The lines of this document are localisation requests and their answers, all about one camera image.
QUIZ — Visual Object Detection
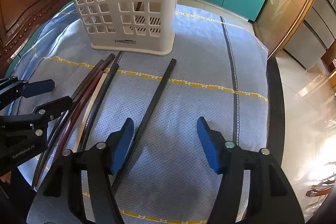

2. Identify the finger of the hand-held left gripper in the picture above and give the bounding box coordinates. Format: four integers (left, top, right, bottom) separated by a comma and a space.
0, 76, 56, 110
33, 95, 73, 123

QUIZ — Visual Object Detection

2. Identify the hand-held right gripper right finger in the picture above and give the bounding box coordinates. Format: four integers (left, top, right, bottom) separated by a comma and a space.
196, 116, 309, 224

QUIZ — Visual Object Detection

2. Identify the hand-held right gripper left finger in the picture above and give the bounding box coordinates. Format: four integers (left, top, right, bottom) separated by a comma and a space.
28, 117, 135, 224

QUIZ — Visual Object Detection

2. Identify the white chopstick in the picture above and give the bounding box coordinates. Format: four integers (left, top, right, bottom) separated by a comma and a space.
73, 72, 108, 153

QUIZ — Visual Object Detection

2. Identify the black chopstick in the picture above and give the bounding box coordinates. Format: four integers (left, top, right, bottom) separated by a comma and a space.
112, 58, 177, 188
77, 63, 120, 152

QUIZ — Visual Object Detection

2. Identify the bundle of mixed chopsticks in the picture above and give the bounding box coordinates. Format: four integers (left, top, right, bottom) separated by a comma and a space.
31, 59, 105, 190

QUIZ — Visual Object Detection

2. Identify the dark brown chopstick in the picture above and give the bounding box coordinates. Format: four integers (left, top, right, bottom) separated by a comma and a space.
47, 54, 116, 151

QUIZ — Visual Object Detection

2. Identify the white plastic utensil basket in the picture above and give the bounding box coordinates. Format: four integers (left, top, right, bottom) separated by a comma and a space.
58, 0, 183, 56

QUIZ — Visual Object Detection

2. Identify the blue checked cloth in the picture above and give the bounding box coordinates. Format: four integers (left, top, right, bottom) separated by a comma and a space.
8, 1, 269, 224

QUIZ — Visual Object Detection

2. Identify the carved wooden chair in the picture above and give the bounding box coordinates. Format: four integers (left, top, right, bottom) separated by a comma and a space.
0, 0, 79, 67

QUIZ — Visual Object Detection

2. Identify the grey refrigerator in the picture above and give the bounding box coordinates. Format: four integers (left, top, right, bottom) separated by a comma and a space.
285, 0, 336, 72

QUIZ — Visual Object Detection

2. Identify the wood framed glass door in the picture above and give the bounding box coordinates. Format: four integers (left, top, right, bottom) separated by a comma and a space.
253, 0, 323, 58

